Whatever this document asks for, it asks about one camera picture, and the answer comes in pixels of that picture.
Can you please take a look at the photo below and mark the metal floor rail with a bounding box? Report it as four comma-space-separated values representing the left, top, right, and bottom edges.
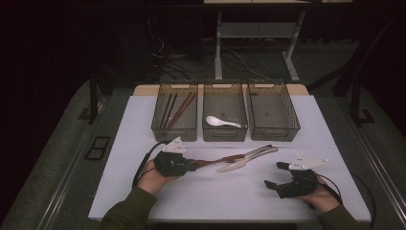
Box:
37, 95, 108, 230
336, 95, 406, 219

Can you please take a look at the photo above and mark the black metal stand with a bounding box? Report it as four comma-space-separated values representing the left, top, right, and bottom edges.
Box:
307, 12, 406, 127
78, 71, 108, 126

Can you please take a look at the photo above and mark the tangle of floor cables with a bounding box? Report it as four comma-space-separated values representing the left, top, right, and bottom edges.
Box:
149, 34, 276, 81

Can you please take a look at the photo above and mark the brown wooden spoon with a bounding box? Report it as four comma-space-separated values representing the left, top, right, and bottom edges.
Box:
194, 153, 247, 170

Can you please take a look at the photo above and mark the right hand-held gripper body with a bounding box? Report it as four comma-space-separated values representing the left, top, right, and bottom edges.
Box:
276, 154, 329, 199

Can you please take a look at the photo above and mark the white metal desk frame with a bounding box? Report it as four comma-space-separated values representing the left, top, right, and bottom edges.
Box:
204, 0, 353, 82

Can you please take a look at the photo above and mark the black floor socket frame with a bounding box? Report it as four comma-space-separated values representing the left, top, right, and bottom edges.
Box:
84, 135, 111, 161

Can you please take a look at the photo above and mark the person's left hand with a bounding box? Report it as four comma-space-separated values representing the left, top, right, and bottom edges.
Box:
136, 159, 180, 196

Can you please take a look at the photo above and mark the person's right hand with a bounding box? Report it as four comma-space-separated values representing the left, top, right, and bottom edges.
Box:
298, 176, 343, 215

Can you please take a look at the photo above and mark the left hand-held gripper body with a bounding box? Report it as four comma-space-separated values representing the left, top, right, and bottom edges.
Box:
153, 136, 196, 177

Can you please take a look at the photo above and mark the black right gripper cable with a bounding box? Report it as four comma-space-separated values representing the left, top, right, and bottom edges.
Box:
317, 173, 378, 229

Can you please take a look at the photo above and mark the white ceramic spoon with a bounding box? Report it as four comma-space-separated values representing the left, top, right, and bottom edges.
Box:
205, 115, 242, 129

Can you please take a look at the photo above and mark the smoky transparent plastic bin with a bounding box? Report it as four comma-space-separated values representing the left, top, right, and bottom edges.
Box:
202, 83, 249, 143
150, 83, 199, 143
247, 82, 302, 142

